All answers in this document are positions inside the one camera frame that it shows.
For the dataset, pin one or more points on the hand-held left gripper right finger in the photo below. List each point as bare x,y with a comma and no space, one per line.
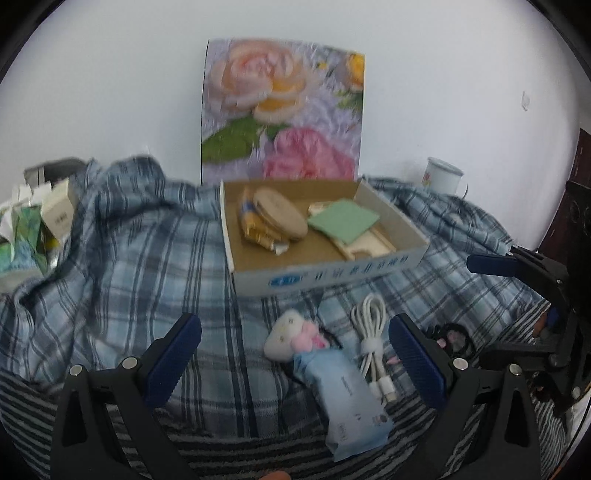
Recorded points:
415,360

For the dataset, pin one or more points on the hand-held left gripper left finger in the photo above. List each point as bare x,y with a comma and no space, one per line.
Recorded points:
178,355

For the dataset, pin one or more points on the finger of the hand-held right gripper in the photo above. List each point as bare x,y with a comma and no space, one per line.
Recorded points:
494,263
517,360

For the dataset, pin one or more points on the light blue tissue pack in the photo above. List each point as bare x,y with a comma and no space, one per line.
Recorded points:
351,401

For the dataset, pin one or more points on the white pink plush toy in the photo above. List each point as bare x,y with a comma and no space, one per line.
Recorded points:
284,339

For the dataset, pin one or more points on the white cardboard box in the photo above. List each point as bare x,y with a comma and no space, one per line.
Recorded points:
323,282

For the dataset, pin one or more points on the green square cloth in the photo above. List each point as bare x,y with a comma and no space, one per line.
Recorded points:
344,219

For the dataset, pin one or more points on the person's right hand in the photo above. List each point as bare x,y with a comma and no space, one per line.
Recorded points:
543,323

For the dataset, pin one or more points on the person's left hand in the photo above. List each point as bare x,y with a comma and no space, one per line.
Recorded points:
276,476

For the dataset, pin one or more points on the brown wooden furniture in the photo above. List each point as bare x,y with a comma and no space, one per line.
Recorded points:
554,235

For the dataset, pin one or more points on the white enamel mug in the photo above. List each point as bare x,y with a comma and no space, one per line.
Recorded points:
441,177

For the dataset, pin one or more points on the blue plaid shirt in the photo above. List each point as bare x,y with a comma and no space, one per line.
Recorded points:
138,258

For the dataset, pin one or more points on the grey striped blanket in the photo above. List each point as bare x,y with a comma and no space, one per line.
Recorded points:
240,452

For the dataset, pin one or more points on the small cream carton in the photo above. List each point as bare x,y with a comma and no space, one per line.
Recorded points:
57,212

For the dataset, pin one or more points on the green tissue box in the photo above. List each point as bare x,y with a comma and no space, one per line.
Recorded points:
23,240

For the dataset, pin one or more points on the grey fabric bag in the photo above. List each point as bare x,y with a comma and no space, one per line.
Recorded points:
60,167

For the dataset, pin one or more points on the floral rose picture board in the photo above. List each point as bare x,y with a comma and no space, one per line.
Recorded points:
277,92

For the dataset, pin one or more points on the white wall switch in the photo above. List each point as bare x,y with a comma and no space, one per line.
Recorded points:
526,100

